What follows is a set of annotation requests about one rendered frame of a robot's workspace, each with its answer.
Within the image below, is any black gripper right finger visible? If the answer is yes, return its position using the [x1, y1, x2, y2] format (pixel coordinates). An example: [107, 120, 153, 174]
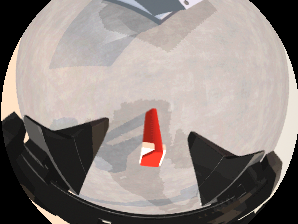
[186, 131, 266, 206]

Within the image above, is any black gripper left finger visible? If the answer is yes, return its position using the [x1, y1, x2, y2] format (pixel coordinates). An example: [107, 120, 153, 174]
[24, 115, 109, 196]

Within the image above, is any white square panel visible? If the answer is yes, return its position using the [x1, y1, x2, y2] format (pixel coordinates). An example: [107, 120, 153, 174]
[105, 0, 201, 26]

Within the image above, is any red peg with white band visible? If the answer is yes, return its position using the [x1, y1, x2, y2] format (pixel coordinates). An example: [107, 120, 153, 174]
[140, 109, 166, 167]

